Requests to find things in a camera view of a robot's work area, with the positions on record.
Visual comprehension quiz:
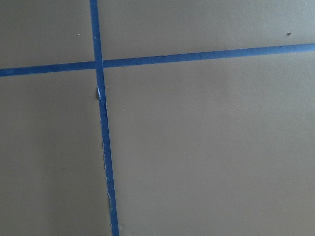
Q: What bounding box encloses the vertical blue tape strip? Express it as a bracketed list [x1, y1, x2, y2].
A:
[90, 0, 119, 236]

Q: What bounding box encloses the horizontal blue tape strip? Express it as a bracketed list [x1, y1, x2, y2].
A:
[0, 43, 315, 77]

